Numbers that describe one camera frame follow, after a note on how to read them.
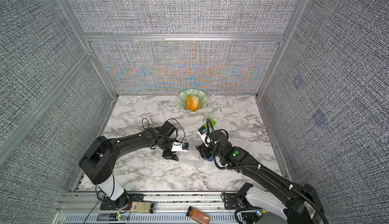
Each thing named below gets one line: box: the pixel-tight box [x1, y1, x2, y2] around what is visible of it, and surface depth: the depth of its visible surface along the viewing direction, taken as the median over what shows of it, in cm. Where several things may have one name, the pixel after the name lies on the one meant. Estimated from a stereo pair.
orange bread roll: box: [185, 94, 201, 112], surface depth 106 cm
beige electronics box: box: [130, 201, 152, 213], surface depth 70 cm
